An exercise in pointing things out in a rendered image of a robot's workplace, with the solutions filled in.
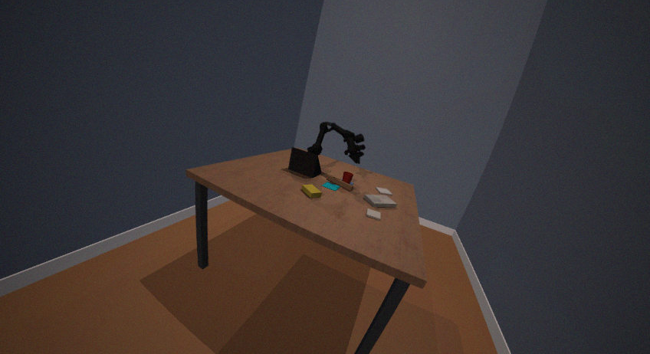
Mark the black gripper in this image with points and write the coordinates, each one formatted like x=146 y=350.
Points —
x=354 y=154

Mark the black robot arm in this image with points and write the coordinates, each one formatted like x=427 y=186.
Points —
x=348 y=136

